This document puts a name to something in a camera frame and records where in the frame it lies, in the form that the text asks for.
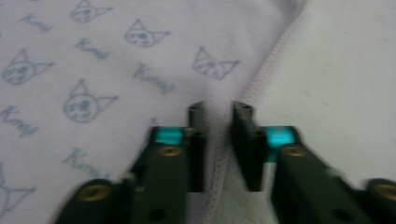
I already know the lilac printed towel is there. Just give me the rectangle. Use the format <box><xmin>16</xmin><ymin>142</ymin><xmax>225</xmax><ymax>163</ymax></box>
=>
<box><xmin>0</xmin><ymin>0</ymin><xmax>310</xmax><ymax>224</ymax></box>

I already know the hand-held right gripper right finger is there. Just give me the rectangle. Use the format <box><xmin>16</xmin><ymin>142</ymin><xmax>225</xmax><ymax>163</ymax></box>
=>
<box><xmin>231</xmin><ymin>101</ymin><xmax>269</xmax><ymax>192</ymax></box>

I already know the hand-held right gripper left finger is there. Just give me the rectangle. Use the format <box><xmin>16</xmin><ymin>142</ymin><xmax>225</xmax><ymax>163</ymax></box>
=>
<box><xmin>186</xmin><ymin>101</ymin><xmax>207</xmax><ymax>194</ymax></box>

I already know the white foam mat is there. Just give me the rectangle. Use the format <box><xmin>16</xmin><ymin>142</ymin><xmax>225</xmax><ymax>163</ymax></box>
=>
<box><xmin>214</xmin><ymin>0</ymin><xmax>396</xmax><ymax>224</ymax></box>

